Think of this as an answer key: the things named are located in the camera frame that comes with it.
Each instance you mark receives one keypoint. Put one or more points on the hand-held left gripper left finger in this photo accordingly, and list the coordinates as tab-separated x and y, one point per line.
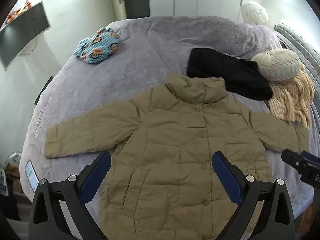
97	175

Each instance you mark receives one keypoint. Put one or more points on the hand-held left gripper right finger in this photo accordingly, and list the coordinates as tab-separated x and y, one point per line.
226	175

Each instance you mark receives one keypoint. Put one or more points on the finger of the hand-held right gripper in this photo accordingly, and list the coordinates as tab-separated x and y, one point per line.
311	156
292	161

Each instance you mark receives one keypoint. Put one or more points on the khaki puffer jacket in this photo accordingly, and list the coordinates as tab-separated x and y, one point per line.
175	142

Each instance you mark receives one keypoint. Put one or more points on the orange object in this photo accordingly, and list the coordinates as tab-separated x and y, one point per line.
315	215

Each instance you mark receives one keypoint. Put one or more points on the cream striped garment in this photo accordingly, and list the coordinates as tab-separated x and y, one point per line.
287	100

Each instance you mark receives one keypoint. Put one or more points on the smartphone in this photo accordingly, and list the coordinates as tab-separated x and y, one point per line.
32	176

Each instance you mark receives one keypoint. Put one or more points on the brown patterned bag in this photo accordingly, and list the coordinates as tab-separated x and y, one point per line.
13	177

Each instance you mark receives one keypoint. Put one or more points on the clear plastic container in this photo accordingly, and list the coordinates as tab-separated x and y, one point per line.
13	157

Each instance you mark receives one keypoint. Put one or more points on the blue and white book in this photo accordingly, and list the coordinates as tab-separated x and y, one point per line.
3	182

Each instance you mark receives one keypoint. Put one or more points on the black object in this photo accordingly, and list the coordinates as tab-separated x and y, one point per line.
8	207

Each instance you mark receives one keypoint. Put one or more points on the round cream pleated pillow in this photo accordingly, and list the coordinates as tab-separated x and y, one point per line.
275	65

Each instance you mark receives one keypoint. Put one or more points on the black knit sweater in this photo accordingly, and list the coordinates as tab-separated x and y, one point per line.
225	72

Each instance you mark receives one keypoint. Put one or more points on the grey quilted headboard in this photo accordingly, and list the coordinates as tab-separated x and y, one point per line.
297	40

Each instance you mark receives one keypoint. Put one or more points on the blue monkey print garment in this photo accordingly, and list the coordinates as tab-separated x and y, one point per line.
97	47

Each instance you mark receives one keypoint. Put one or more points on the white patterned pillow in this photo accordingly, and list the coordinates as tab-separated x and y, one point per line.
255	12

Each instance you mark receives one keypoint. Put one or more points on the white door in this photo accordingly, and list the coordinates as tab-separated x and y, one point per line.
115	5

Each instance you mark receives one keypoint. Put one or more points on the small ornaments on television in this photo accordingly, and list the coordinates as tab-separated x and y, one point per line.
15	13

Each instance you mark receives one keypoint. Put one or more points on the dark wall plate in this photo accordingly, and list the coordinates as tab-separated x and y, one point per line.
43	90

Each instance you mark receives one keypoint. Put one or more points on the wall-mounted television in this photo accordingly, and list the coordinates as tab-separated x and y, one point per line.
22	32

